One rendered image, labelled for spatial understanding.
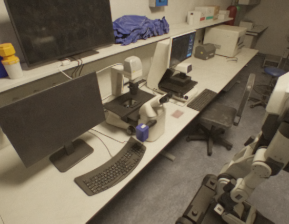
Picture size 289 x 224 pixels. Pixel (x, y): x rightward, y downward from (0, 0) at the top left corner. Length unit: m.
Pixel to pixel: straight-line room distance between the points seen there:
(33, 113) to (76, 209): 0.53
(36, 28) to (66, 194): 0.97
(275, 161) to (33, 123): 1.07
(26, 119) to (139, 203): 1.29
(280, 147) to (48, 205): 1.11
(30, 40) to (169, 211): 1.72
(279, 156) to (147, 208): 1.30
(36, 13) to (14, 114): 0.63
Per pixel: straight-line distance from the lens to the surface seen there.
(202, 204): 1.71
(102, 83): 1.79
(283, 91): 0.87
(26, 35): 1.26
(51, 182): 1.20
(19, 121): 0.96
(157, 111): 1.16
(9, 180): 1.34
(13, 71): 1.20
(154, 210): 1.83
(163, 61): 1.72
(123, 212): 1.83
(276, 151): 0.84
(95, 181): 1.10
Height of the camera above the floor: 1.66
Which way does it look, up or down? 35 degrees down
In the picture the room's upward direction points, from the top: straight up
